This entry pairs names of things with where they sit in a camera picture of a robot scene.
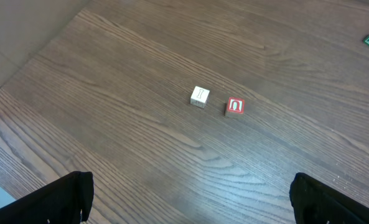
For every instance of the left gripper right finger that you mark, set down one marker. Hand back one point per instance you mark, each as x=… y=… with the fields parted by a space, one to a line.
x=316 y=203

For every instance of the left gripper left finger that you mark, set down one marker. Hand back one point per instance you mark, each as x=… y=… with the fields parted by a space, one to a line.
x=69 y=199

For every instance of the red letter U block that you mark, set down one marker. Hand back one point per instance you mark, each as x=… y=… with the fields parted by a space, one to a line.
x=235 y=107

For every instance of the white letter I block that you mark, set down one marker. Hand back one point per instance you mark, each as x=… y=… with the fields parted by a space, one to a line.
x=199 y=97

